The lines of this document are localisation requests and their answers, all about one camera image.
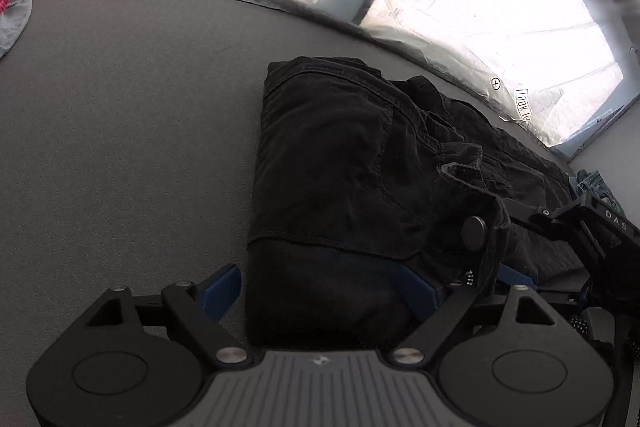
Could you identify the grey mat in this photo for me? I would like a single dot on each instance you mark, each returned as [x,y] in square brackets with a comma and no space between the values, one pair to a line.
[125,132]

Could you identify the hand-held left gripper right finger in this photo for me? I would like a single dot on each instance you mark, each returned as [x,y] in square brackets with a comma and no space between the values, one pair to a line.
[419,291]

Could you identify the light blue garment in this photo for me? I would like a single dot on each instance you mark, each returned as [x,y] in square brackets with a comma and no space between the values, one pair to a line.
[12,24]

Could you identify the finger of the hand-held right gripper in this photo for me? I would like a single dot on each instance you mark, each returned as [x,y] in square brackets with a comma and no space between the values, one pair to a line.
[525,216]
[517,278]

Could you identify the blue denim garment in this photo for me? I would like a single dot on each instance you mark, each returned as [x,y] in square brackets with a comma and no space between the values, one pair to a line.
[597,189]

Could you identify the black pants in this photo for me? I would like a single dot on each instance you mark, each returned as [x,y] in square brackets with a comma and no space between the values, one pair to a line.
[350,187]

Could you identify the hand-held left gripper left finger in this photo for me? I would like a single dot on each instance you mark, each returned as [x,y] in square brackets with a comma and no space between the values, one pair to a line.
[222,289]

